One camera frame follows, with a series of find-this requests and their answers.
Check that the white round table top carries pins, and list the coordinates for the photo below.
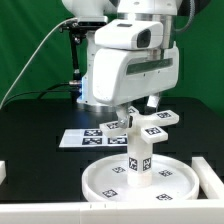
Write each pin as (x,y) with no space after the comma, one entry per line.
(115,178)

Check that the black camera on stand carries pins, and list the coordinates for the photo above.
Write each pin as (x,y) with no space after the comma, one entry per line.
(82,30)

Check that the white L-shaped fence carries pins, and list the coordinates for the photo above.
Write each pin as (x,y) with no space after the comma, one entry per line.
(209,210)

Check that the white block at left edge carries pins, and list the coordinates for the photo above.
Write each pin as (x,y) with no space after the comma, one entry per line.
(2,171)

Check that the white marker sheet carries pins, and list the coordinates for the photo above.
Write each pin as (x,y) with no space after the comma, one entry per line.
(80,138)

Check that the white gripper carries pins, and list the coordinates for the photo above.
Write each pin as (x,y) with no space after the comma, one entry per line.
(121,76)

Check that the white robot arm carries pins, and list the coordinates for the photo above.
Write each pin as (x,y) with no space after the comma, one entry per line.
(133,25)

